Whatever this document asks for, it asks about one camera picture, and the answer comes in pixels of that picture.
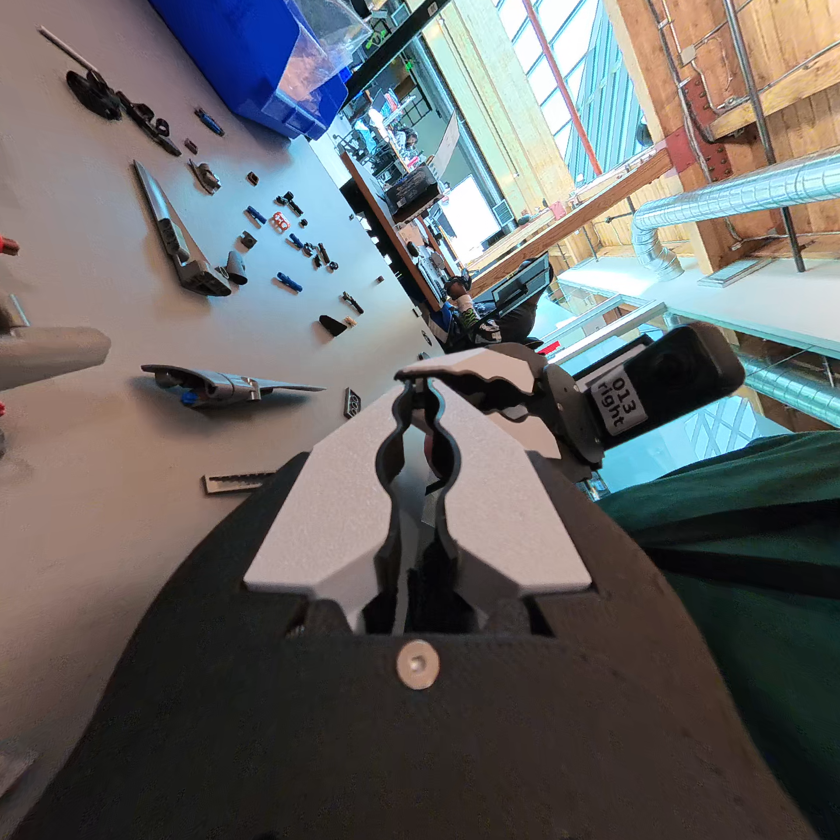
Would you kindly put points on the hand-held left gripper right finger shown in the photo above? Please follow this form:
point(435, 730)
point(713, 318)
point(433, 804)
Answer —
point(518, 518)

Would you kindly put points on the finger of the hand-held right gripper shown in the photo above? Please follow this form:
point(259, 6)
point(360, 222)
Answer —
point(525, 436)
point(485, 364)

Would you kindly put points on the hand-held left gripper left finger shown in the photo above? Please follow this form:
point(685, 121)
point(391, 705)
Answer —
point(315, 518)

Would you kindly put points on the grey lego wing assembly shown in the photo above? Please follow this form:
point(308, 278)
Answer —
point(223, 387)

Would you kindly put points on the grey toothed lego rack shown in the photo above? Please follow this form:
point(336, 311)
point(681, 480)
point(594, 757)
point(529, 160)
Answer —
point(236, 482)

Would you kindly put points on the black flat Lego plate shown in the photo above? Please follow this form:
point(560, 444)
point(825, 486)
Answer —
point(352, 401)

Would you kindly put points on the black lego wedge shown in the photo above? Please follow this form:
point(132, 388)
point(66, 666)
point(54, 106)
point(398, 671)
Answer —
point(333, 325)

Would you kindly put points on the scattered tiny black lego bits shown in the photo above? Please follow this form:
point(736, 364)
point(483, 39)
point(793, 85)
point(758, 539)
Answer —
point(321, 254)

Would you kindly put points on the orange lego piece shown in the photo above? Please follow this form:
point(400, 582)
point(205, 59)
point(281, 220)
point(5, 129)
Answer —
point(280, 222)

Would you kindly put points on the dark grey curved lego piece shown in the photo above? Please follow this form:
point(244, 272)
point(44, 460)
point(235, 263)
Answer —
point(236, 268)

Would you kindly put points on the dark grey lego cube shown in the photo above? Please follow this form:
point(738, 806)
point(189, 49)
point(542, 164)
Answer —
point(247, 239)

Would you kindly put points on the grey lego vehicle model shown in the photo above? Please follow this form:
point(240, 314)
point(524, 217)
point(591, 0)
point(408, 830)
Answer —
point(52, 351)

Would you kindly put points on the light grey lego connector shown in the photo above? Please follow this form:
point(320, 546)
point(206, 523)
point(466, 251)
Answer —
point(205, 176)

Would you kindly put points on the blue and black lego pin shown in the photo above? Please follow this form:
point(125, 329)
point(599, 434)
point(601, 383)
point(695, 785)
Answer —
point(208, 122)

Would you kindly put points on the cluster of black lego pieces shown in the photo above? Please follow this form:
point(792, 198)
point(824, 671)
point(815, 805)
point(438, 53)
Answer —
point(95, 95)

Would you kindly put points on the white lego axle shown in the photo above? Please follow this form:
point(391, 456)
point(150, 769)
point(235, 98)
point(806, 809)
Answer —
point(65, 47)

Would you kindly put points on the black computer monitor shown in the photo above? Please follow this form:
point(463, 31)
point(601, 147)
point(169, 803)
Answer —
point(525, 282)

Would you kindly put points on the wooden office desk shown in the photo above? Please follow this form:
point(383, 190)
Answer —
point(394, 216)

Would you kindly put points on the dark printed box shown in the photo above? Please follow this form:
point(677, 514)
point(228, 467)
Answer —
point(412, 187)

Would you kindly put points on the person's green shirt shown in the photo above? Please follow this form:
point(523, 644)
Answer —
point(754, 623)

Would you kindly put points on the black pillar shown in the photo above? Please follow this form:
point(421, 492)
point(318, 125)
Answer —
point(394, 43)

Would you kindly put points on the clear plastic bags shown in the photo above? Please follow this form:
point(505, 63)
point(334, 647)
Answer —
point(321, 46)

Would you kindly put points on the blue plastic bin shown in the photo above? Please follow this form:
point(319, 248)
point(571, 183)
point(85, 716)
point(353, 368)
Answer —
point(262, 59)

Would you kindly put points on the silver air duct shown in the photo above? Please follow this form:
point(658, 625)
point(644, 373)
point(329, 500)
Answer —
point(787, 387)
point(722, 197)

